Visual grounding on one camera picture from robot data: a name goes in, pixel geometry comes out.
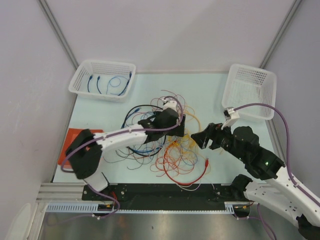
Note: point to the aluminium frame post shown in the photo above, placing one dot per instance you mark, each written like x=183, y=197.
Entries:
x=47, y=11
x=289, y=17

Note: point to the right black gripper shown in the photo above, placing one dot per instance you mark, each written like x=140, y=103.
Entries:
x=212, y=132

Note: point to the aluminium frame post right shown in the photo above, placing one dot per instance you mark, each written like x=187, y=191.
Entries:
x=289, y=17

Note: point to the orange plastic bin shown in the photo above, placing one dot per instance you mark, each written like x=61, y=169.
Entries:
x=72, y=133

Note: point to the left white mesh basket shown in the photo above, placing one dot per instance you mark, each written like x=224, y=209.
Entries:
x=103, y=80

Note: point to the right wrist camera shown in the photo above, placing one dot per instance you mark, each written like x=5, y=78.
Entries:
x=231, y=116

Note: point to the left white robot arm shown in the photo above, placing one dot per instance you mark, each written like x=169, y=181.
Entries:
x=85, y=152

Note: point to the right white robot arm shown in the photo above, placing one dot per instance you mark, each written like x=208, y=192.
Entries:
x=296, y=202

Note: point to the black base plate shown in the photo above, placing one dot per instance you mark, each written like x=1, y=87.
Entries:
x=170, y=197

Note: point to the right white mesh basket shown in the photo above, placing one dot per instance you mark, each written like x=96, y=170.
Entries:
x=247, y=85

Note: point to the aluminium frame post left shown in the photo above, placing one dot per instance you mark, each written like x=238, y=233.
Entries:
x=47, y=11

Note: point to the white mesh basket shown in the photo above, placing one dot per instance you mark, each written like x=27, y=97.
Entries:
x=103, y=80
x=247, y=85

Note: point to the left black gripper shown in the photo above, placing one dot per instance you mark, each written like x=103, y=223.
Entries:
x=178, y=131

